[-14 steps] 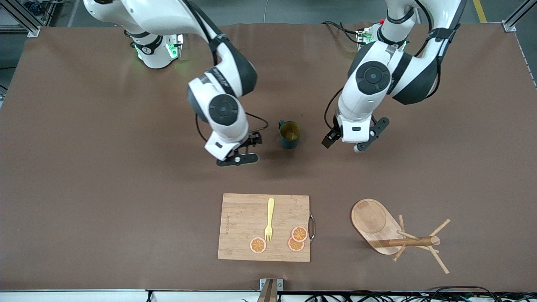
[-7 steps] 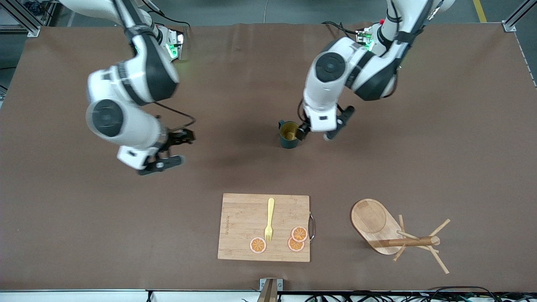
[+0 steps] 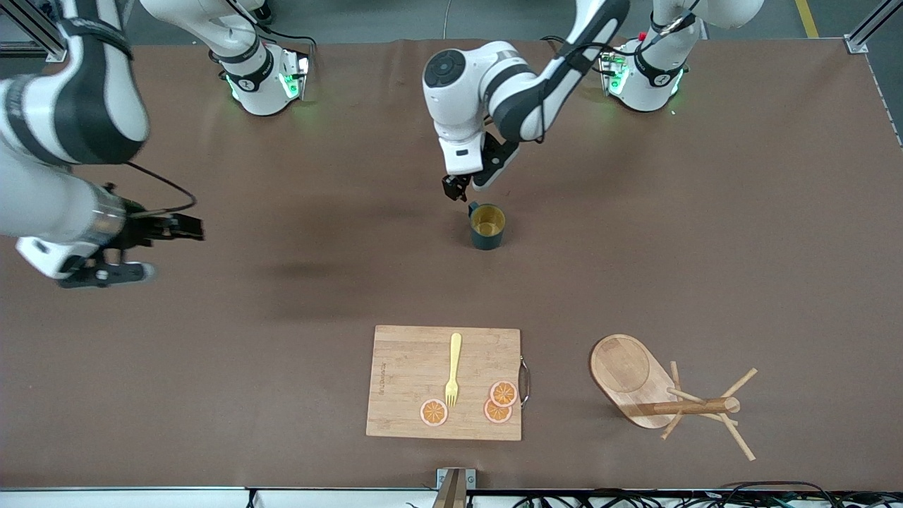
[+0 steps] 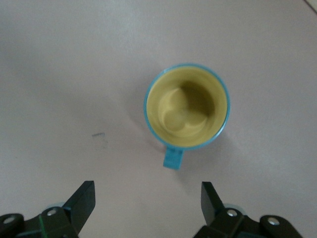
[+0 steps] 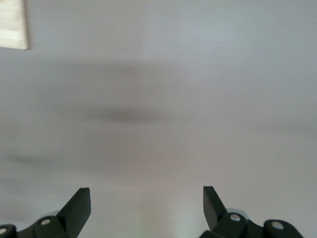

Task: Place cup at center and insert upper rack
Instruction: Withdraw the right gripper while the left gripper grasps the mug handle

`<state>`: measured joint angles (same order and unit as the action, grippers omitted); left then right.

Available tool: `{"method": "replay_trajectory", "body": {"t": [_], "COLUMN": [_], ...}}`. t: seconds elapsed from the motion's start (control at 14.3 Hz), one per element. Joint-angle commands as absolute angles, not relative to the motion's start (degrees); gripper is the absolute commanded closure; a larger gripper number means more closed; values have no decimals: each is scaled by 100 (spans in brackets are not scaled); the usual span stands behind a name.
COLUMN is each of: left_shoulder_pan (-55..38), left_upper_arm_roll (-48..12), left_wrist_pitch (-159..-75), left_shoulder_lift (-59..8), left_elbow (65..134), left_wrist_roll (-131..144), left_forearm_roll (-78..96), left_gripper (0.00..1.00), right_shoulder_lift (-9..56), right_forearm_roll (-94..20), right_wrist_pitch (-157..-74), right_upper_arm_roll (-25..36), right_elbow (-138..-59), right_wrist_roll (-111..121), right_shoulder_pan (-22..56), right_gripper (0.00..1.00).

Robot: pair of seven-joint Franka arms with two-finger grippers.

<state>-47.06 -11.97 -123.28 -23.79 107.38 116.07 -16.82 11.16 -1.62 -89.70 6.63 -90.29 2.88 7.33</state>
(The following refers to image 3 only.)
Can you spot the aluminium frame profile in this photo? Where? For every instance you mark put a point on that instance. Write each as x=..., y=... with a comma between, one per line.
x=868, y=28
x=35, y=28

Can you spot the orange slice toy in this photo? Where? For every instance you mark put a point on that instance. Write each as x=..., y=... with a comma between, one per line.
x=496, y=414
x=504, y=393
x=434, y=413

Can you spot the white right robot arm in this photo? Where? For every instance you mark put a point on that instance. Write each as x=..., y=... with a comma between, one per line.
x=42, y=197

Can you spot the teal mug with yellow inside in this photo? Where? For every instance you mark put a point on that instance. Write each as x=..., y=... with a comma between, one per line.
x=488, y=236

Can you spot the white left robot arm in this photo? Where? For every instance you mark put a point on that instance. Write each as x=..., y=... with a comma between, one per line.
x=462, y=106

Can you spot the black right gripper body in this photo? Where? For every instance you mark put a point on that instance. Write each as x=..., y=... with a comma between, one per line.
x=140, y=227

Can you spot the wooden mug tree rack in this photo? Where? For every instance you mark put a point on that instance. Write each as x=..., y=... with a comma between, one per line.
x=617, y=367

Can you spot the metal table edge bracket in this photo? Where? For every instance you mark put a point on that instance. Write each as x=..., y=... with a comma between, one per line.
x=455, y=487

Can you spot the yellow plastic fork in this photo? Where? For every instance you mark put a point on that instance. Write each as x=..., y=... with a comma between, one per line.
x=455, y=353

